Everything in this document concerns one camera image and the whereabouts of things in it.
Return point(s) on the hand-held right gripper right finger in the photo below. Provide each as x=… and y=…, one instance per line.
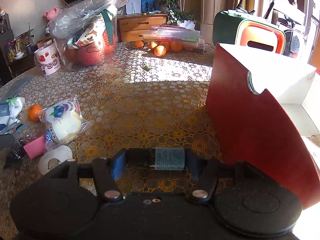
x=193, y=166

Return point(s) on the pink rectangular pad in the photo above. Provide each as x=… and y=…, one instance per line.
x=35, y=148

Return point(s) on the white round roll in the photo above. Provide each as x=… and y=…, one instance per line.
x=56, y=156

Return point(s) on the blue and white wrapper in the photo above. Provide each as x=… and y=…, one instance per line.
x=11, y=128

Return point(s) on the clear plastic bag of fruit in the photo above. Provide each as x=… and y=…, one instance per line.
x=87, y=30

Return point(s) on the small orange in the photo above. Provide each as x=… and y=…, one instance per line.
x=35, y=113

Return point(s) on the dark cluttered side shelf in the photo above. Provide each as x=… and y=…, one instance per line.
x=15, y=55

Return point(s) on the clear plastic storage case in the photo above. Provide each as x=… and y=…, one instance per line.
x=175, y=37

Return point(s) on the wooden drawer cabinet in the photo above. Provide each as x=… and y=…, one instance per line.
x=142, y=27

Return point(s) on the red cardboard box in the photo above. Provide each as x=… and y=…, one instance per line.
x=245, y=120

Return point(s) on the grey washing machine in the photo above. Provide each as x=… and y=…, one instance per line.
x=293, y=42

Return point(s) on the potted green plant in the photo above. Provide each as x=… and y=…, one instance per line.
x=175, y=10

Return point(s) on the white laundry shelf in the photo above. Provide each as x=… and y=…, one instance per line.
x=287, y=7

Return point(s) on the dark packet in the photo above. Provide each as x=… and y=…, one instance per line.
x=3, y=111

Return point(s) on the white and green wipes packet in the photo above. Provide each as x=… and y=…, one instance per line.
x=16, y=106

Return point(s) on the bread packet with blueberry print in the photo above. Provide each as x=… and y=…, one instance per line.
x=65, y=125

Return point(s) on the green and orange storage box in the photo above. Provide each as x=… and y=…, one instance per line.
x=250, y=33

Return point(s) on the pink plush toy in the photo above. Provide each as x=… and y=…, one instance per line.
x=53, y=14

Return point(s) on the dark crinkled wrapper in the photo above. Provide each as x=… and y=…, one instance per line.
x=16, y=156

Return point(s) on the desktop with lace patterned cloth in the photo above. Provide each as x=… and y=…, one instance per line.
x=140, y=110

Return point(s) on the white board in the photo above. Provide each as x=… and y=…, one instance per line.
x=133, y=7

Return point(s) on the small green leaf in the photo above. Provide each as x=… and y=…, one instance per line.
x=148, y=68

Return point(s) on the white mug with strawberry print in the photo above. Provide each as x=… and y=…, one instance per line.
x=47, y=60

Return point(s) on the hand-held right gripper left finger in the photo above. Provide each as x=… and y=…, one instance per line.
x=117, y=166

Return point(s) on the blue picture board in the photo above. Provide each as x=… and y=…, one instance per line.
x=149, y=1

